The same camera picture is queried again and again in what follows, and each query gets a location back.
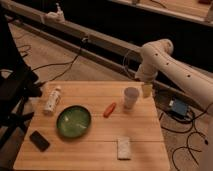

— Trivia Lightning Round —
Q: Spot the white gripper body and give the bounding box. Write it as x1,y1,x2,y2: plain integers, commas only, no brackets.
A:
135,65,156,83

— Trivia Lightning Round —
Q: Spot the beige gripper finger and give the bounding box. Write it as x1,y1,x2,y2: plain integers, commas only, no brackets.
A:
142,83,152,98

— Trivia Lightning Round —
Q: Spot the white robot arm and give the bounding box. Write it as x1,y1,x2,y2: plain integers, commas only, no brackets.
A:
135,39,213,110

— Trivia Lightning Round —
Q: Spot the green ceramic bowl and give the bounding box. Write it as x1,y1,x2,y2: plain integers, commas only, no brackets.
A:
56,105,91,138

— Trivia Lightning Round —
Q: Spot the white paper cup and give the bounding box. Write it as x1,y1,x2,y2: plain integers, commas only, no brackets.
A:
124,87,140,109

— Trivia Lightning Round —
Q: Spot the blue power box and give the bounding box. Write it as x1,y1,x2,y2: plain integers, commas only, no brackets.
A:
169,99,188,118

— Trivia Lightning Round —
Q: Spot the white plastic bottle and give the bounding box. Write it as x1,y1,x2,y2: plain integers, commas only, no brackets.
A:
43,86,61,115

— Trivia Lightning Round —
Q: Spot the black phone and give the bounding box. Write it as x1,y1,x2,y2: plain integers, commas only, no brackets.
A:
30,131,50,152

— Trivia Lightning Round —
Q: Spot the black chair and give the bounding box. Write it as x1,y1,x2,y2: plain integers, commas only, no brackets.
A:
0,5,42,150

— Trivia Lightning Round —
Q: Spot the black floor cable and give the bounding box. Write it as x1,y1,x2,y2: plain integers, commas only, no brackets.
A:
31,37,88,84

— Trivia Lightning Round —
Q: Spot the black cable by table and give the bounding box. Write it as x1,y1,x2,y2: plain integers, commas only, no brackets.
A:
157,103,213,168

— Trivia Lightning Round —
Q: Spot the white object on rail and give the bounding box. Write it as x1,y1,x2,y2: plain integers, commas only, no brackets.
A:
45,4,65,22

